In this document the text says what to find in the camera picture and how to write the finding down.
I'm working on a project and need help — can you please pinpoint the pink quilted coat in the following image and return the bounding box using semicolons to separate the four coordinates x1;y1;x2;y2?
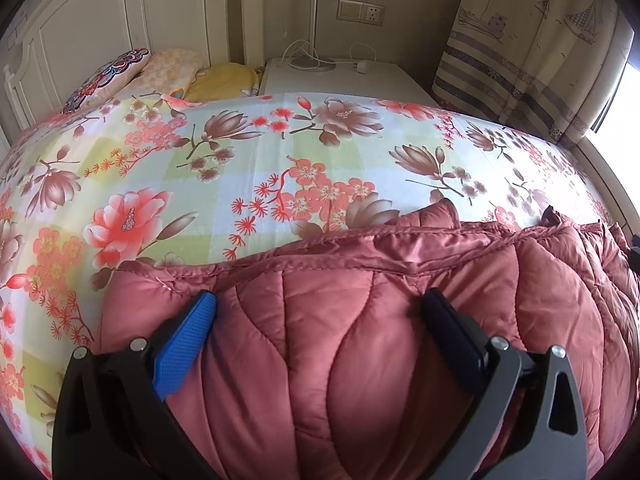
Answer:
99;200;639;479

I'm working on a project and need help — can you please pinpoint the dark framed window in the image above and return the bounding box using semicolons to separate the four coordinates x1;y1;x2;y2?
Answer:
592;36;639;136

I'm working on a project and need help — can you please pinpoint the beige printed curtain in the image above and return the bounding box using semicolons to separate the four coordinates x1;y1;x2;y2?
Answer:
432;0;634;146

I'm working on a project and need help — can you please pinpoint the floral bed sheet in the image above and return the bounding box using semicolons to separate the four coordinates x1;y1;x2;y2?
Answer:
1;91;610;479

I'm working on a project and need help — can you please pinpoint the white bedside table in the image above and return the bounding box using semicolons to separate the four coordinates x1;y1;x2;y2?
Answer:
259;58;438;107

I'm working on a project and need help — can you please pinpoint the colourful patterned pillow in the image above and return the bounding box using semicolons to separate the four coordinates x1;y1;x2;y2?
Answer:
62;48;151;115

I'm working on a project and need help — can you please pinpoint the cream checked pillow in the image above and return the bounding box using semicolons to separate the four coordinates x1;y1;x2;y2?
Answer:
129;48;204;99

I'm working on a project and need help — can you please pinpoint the yellow pillow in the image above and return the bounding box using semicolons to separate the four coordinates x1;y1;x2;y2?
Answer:
184;62;262;103

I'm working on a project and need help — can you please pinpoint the silver lamp pole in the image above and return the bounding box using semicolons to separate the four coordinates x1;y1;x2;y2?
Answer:
288;0;336;73

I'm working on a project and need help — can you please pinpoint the white wooden headboard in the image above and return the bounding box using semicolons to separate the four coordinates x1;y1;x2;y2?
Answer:
3;0;264;129

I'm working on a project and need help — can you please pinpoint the wall socket plate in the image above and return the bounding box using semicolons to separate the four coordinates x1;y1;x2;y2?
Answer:
336;0;385;26

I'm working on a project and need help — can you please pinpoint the white charger cable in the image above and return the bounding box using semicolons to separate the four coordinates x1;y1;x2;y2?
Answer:
280;38;379;74

